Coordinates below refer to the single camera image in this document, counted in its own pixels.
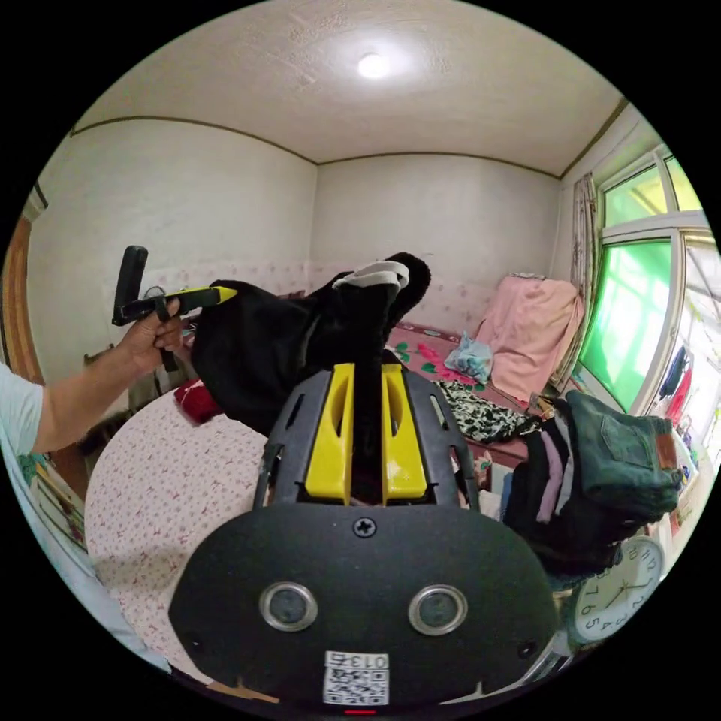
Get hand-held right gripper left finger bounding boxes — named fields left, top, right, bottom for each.
left=306, top=363, right=356, bottom=505

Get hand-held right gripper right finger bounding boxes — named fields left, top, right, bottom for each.
left=381, top=364, right=428, bottom=506

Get black long pants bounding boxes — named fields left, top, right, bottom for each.
left=191, top=252, right=433, bottom=503

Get person's left forearm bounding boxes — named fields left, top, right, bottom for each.
left=31, top=346, right=149, bottom=455

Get person's left hand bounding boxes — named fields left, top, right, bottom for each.
left=119, top=297, right=185, bottom=377

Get black and white patterned garment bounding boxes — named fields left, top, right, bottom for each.
left=435, top=380, right=543, bottom=447

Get red garment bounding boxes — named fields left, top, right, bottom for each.
left=173, top=378, right=224, bottom=424

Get pale blue plastic bag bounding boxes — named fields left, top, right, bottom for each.
left=443, top=330, right=494, bottom=388

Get brown wooden door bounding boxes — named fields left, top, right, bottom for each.
left=0, top=216, right=46, bottom=385

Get person's body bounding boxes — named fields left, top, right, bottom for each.
left=0, top=363, right=46, bottom=458

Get bed with printed sheet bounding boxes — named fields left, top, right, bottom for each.
left=84, top=318, right=564, bottom=677

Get pink blanket heap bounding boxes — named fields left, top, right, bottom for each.
left=475, top=273, right=587, bottom=404

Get pile of clothes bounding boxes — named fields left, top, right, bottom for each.
left=502, top=389, right=686, bottom=577

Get patterned curtain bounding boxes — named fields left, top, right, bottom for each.
left=567, top=173, right=599, bottom=295

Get white round wall clock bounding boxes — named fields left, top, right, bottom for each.
left=570, top=535, right=669, bottom=644

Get window with white frame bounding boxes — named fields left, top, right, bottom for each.
left=573, top=143, right=721, bottom=432

